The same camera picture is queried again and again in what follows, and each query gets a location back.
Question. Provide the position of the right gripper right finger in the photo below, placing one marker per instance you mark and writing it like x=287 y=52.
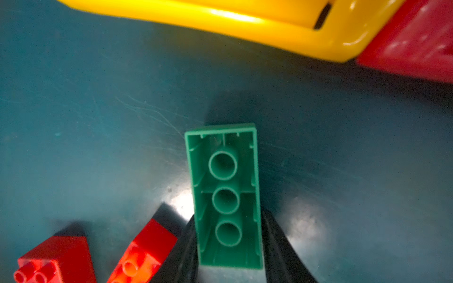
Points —
x=281 y=263

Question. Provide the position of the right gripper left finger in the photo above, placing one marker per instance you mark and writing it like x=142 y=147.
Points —
x=182 y=263

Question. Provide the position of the green brick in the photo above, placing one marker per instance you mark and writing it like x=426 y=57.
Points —
x=223 y=167

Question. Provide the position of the red long brick centre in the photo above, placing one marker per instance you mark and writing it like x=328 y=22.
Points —
x=144 y=255

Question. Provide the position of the red brick upright left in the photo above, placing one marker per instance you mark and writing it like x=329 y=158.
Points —
x=59 y=259

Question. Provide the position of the left yellow bin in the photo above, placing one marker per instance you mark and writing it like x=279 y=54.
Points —
x=334 y=31

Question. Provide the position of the red middle bin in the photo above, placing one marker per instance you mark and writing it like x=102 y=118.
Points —
x=416 y=42

